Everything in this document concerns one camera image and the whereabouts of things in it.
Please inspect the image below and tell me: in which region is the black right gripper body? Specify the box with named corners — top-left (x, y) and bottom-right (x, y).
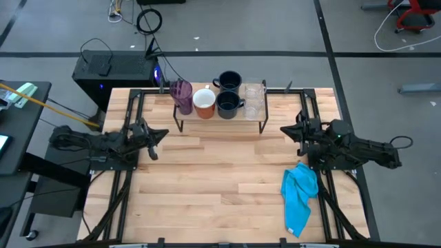
top-left (296, 112), bottom-right (323, 156)

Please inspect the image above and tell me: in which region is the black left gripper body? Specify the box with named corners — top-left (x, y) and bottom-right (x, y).
top-left (130, 117), bottom-right (158, 161)

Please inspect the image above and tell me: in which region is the purple faceted plastic tumbler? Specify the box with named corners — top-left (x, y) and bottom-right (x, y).
top-left (169, 79), bottom-right (194, 116)

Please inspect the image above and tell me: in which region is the clear footed glass mug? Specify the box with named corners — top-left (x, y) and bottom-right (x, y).
top-left (243, 82), bottom-right (267, 103)
top-left (242, 99), bottom-right (265, 121)

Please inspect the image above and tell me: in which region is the orange cup white inside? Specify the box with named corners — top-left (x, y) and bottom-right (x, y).
top-left (192, 87), bottom-right (217, 120)

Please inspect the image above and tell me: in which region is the black speckled enamel mug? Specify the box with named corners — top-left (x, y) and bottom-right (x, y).
top-left (212, 70), bottom-right (243, 94)
top-left (215, 90), bottom-right (246, 120)

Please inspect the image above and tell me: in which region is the blue cloth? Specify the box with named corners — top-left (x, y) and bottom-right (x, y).
top-left (280, 162), bottom-right (320, 238)

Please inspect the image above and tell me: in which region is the black computer tower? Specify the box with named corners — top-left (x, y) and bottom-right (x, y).
top-left (71, 50), bottom-right (161, 113)

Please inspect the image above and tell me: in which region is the black wifi antenna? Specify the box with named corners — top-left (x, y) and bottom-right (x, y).
top-left (144, 37), bottom-right (163, 60)

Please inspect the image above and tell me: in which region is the black rolling stand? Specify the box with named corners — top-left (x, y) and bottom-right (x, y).
top-left (19, 146), bottom-right (92, 242)

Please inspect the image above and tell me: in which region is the black desk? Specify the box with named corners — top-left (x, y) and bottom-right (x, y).
top-left (0, 81), bottom-right (52, 176)

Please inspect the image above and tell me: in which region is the grey floor bar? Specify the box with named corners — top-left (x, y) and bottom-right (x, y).
top-left (360, 1), bottom-right (392, 10)
top-left (398, 81), bottom-right (441, 94)

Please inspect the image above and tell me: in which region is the green white stapler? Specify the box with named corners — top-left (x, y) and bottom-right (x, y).
top-left (8, 82), bottom-right (38, 110)

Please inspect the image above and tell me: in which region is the tablet with lit screen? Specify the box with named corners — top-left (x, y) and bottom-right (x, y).
top-left (0, 134), bottom-right (14, 160)

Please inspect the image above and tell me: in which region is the red office chair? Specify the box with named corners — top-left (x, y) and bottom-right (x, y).
top-left (387, 0), bottom-right (441, 34)

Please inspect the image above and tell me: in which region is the black metal rig frame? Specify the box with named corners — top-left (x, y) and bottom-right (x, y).
top-left (77, 87), bottom-right (371, 242)

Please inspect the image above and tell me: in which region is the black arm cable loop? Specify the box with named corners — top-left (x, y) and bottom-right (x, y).
top-left (389, 135), bottom-right (413, 151)

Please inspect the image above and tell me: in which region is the yellow strap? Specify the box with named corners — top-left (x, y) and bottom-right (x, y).
top-left (0, 82), bottom-right (101, 129)

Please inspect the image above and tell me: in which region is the black coiled cable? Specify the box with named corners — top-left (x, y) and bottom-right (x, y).
top-left (136, 8), bottom-right (163, 35)

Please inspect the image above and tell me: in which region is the white floor cable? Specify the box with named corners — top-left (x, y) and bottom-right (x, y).
top-left (373, 0), bottom-right (441, 52)

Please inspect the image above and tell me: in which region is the white cable bundle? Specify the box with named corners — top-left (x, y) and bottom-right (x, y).
top-left (107, 0), bottom-right (135, 24)

